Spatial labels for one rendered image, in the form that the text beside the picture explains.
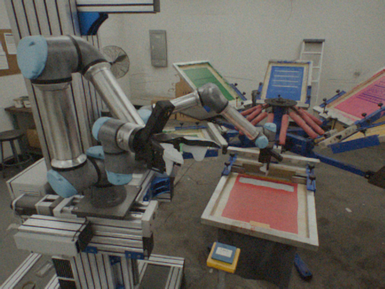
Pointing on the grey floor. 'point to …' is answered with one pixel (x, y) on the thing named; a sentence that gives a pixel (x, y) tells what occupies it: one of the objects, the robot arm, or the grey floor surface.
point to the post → (222, 268)
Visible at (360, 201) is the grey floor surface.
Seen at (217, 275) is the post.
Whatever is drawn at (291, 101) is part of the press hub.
